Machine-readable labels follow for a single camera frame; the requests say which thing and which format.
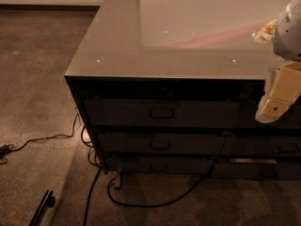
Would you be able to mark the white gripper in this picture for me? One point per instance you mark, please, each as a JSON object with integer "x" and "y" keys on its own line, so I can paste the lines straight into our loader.
{"x": 289, "y": 37}

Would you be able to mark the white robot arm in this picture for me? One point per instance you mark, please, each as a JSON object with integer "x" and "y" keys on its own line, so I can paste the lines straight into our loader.
{"x": 287, "y": 34}

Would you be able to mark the grey drawer cabinet counter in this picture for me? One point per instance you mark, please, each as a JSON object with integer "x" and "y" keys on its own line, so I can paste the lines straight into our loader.
{"x": 176, "y": 50}

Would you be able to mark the black metal bar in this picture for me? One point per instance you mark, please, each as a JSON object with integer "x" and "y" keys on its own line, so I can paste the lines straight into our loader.
{"x": 47, "y": 201}

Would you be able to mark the black power adapter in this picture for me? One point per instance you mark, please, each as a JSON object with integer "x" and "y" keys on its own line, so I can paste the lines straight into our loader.
{"x": 3, "y": 150}

